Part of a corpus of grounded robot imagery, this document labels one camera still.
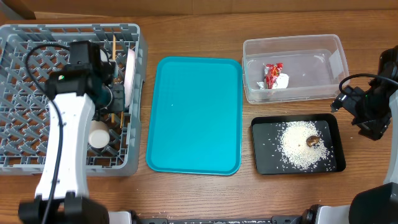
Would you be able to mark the teal plastic tray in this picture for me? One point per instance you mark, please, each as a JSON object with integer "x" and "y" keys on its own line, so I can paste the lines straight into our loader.
{"x": 196, "y": 119}

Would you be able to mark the white napkin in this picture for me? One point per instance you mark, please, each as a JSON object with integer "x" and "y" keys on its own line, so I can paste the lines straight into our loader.
{"x": 279, "y": 82}

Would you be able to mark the clear plastic bin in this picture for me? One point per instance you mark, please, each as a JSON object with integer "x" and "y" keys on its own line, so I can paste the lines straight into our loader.
{"x": 315, "y": 65}

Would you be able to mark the white rice pile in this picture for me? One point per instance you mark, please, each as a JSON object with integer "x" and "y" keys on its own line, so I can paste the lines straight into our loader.
{"x": 289, "y": 152}

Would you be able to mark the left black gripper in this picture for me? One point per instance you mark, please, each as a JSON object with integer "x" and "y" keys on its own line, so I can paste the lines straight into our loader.
{"x": 117, "y": 96}

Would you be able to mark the brown food piece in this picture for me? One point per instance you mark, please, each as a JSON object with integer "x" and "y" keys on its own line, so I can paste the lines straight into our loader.
{"x": 312, "y": 141}

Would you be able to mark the grey plastic dish rack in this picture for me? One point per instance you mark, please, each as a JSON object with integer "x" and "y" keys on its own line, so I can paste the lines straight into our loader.
{"x": 40, "y": 48}

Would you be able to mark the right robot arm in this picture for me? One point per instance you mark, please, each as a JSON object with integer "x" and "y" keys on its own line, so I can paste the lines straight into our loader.
{"x": 378, "y": 204}

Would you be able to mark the small white cup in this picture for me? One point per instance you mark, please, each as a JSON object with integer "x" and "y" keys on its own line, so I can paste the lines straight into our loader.
{"x": 98, "y": 135}

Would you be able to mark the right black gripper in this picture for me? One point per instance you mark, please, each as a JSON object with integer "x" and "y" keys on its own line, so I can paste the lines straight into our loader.
{"x": 374, "y": 129}

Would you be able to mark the red snack wrapper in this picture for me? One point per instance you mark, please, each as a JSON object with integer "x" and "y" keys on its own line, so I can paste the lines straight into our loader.
{"x": 271, "y": 73}

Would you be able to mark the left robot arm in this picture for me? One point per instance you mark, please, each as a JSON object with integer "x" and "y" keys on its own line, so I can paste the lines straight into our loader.
{"x": 62, "y": 194}

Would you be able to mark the black rectangular tray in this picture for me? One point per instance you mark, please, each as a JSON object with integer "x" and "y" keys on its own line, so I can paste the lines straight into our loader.
{"x": 261, "y": 127}

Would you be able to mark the white round plate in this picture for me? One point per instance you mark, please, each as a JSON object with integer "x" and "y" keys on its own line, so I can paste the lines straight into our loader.
{"x": 129, "y": 77}

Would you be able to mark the wooden chopstick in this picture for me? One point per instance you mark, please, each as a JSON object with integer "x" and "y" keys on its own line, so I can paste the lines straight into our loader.
{"x": 113, "y": 58}
{"x": 121, "y": 119}

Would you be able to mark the grey bowl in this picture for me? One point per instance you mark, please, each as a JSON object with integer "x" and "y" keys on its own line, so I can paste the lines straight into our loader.
{"x": 104, "y": 55}

